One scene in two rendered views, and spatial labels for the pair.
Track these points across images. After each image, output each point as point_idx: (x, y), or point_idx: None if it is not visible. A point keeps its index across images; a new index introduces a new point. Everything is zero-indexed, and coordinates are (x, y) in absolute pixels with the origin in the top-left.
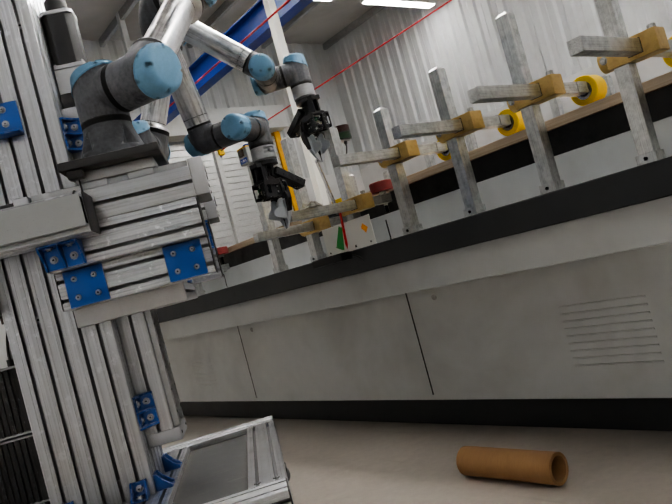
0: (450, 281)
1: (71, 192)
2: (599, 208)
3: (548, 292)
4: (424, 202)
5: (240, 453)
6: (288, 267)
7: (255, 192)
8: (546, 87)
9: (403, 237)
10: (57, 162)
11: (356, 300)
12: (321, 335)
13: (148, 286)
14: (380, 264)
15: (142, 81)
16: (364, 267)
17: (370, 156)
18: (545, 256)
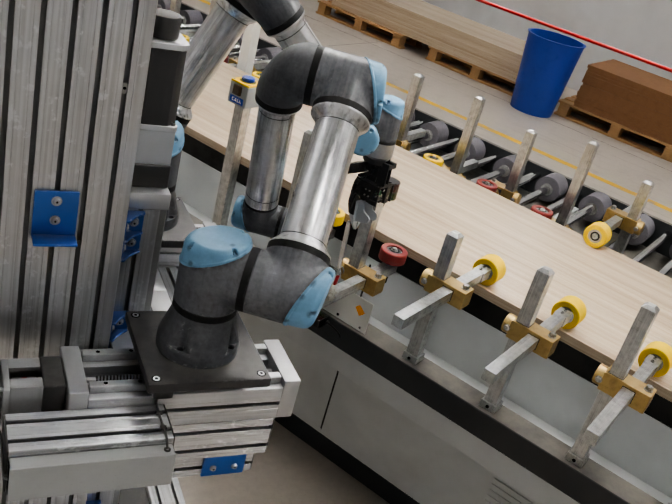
0: (422, 423)
1: (140, 389)
2: None
3: None
4: (426, 291)
5: None
6: (209, 190)
7: (230, 140)
8: (639, 402)
9: (401, 363)
10: (103, 278)
11: (302, 344)
12: None
13: (174, 475)
14: (357, 357)
15: (292, 322)
16: (336, 342)
17: (427, 310)
18: (529, 488)
